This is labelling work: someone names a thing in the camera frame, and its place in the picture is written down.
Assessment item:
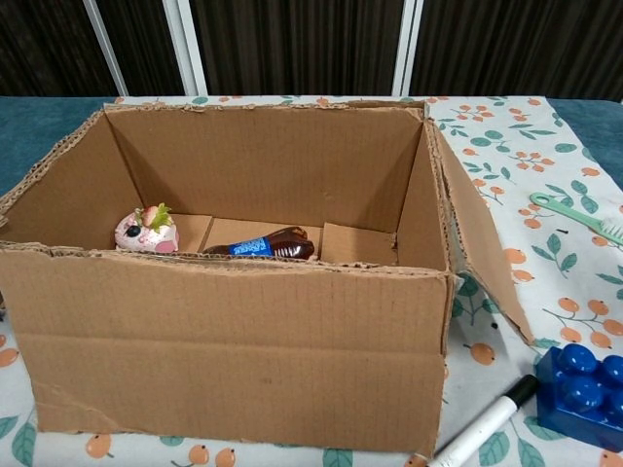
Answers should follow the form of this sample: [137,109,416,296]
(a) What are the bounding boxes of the cardboard box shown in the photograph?
[0,99,536,458]

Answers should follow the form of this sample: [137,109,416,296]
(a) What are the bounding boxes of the cola bottle blue label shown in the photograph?
[202,226,315,262]

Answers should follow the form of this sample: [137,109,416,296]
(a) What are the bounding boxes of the pink toy cake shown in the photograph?
[114,202,181,254]

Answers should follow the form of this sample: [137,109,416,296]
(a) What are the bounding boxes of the floral print tablecloth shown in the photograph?
[0,94,623,467]

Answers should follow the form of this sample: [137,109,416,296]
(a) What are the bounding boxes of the white marker black cap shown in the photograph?
[427,374,540,467]

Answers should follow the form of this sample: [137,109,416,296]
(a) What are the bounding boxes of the mint green brush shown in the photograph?
[529,192,623,248]

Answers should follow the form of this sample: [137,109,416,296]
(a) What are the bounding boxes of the blue toy building block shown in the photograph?
[534,343,623,451]

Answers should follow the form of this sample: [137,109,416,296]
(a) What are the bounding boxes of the thick white frame post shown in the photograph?
[391,0,424,96]
[163,0,210,96]

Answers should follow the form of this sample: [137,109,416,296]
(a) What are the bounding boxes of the thin white frame post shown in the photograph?
[81,0,130,96]

